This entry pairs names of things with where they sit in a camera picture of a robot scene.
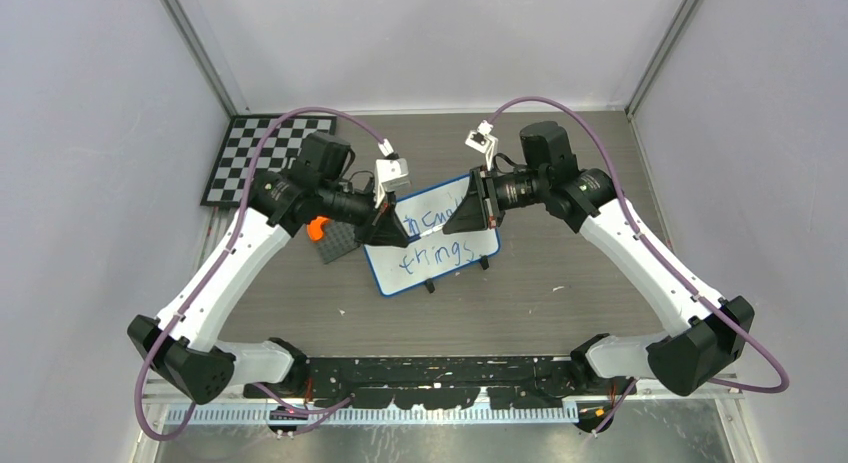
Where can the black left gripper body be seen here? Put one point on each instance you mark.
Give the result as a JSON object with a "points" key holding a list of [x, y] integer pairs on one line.
{"points": [[347, 203]]}

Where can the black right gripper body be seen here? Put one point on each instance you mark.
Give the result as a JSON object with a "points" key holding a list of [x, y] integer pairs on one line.
{"points": [[519, 188]]}

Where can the blue framed whiteboard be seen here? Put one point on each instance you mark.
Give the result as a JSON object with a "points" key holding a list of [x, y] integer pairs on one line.
{"points": [[396, 270]]}

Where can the white marker pen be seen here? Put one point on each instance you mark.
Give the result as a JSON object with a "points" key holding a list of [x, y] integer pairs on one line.
{"points": [[431, 231]]}

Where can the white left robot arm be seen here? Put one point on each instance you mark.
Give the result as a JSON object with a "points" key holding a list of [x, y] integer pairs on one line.
{"points": [[182, 344]]}

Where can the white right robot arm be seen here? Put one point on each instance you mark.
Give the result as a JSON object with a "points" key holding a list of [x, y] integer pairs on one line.
{"points": [[695, 344]]}

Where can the orange curved block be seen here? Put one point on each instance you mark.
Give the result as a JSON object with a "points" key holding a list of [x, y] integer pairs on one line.
{"points": [[316, 228]]}

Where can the grey studded baseplate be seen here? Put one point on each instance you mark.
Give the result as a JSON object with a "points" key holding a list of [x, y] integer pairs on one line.
{"points": [[339, 240]]}

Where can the black white checkerboard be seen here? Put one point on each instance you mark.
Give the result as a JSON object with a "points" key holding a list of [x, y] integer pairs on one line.
{"points": [[226, 180]]}

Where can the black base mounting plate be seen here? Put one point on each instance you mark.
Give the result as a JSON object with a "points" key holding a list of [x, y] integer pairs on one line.
{"points": [[441, 383]]}

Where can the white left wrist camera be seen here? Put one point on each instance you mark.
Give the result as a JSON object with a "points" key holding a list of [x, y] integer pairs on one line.
{"points": [[391, 172]]}

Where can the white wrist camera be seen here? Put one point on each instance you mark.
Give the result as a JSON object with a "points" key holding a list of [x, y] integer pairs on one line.
{"points": [[391, 172], [482, 140]]}

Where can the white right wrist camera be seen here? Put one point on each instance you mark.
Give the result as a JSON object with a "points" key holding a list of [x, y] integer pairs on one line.
{"points": [[482, 140]]}

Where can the slotted aluminium cable duct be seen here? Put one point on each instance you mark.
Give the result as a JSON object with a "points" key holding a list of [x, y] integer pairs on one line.
{"points": [[480, 412]]}

